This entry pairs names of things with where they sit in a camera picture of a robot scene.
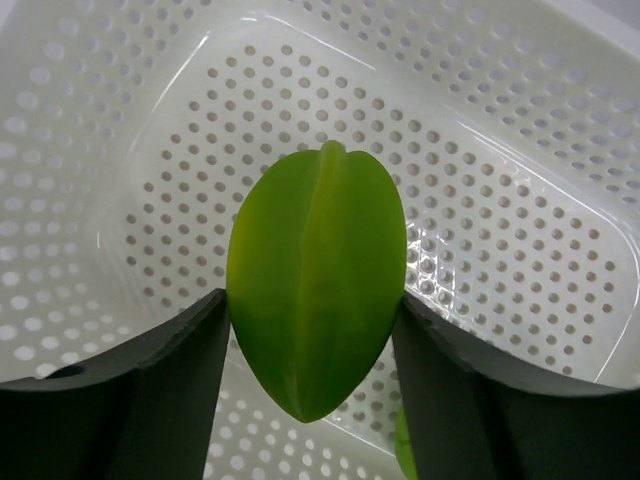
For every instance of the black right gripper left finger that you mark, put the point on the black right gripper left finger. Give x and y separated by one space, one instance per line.
141 410

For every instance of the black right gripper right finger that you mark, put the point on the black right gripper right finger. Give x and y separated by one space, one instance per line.
474 411

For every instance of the white perforated plastic basket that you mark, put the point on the white perforated plastic basket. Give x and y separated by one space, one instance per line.
132 131

